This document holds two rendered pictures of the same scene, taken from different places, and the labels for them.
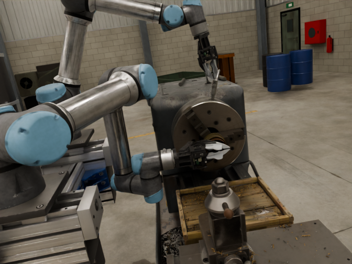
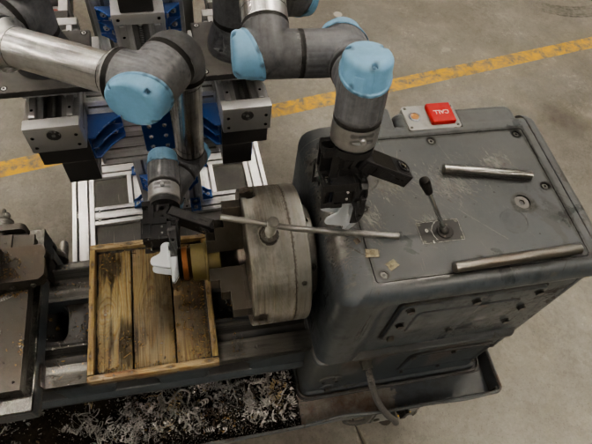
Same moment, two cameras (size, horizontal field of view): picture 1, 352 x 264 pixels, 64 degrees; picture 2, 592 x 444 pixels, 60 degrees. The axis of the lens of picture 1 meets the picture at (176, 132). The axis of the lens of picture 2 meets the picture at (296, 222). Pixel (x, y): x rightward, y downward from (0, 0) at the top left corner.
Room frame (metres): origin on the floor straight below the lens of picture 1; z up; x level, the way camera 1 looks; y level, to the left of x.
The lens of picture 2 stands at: (1.08, -0.69, 2.11)
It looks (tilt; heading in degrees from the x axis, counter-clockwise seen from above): 57 degrees down; 73
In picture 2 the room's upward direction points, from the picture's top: 10 degrees clockwise
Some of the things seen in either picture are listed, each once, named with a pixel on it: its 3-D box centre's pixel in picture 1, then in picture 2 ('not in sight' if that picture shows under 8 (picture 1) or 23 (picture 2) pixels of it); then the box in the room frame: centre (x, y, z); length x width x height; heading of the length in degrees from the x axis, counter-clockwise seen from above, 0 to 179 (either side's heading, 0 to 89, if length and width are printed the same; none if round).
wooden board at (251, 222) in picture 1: (227, 206); (152, 303); (0.91, -0.15, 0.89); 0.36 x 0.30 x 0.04; 92
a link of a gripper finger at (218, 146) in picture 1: (218, 147); (164, 261); (0.97, -0.14, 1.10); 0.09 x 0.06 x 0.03; 91
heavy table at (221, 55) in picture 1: (220, 68); not in sight; (10.11, -1.88, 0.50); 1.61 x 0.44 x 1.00; 13
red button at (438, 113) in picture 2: not in sight; (440, 114); (1.63, 0.10, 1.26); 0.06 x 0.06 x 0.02; 2
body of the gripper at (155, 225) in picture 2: (190, 156); (161, 225); (0.96, -0.04, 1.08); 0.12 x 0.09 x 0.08; 91
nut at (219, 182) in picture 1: (220, 185); not in sight; (0.56, -0.08, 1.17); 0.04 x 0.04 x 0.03
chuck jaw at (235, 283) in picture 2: (231, 135); (237, 293); (1.12, -0.23, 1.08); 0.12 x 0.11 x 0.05; 92
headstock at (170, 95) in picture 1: (191, 118); (423, 232); (1.59, -0.10, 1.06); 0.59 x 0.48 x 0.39; 2
